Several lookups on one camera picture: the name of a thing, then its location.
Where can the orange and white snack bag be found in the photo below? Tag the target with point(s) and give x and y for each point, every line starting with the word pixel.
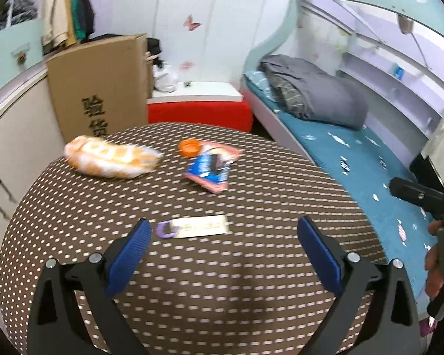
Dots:
pixel 111 157

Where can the large cardboard box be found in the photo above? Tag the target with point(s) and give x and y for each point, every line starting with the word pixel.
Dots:
pixel 96 81

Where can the small blue box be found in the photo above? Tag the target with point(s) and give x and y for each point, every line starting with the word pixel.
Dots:
pixel 399 71

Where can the blue patterned bed sheet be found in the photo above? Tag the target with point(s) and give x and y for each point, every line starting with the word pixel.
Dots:
pixel 355 155

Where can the pile of folded clothes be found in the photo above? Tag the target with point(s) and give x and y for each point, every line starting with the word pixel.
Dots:
pixel 16 11

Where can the dark green hanging garment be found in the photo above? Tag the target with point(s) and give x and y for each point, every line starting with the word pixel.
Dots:
pixel 82 7

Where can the pink butterfly wall sticker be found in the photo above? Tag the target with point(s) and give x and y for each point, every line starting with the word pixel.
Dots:
pixel 187 66
pixel 191 23

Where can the black cloth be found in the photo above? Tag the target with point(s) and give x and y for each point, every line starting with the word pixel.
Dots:
pixel 154 50

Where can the orange bottle cap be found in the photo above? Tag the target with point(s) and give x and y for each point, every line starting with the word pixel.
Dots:
pixel 189 148

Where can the blue and pink snack wrapper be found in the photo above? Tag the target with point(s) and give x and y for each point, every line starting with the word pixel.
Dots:
pixel 212 166

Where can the brown hanging ornament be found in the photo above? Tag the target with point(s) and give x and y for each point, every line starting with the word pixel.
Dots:
pixel 406 24

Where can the person's right hand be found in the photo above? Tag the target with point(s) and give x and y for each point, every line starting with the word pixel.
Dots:
pixel 433 273

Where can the light green cupboard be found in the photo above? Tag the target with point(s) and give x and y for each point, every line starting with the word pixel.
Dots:
pixel 7 55

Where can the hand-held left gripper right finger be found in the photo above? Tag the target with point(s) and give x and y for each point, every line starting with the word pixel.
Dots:
pixel 320 255

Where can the light green bed frame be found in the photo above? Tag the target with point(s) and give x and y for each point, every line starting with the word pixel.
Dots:
pixel 277 29

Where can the red storage box white lid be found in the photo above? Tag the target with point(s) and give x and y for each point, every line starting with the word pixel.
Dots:
pixel 196 112

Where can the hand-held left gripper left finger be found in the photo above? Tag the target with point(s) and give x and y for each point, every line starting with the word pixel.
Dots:
pixel 131 255

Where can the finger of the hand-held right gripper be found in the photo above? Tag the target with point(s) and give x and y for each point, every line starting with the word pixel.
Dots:
pixel 409 191

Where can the beige hanging garment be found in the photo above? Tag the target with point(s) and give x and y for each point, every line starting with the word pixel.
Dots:
pixel 57 11

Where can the white plastic bag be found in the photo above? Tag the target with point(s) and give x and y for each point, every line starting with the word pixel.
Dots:
pixel 165 79

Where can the grey duvet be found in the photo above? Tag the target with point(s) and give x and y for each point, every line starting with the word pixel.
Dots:
pixel 314 94

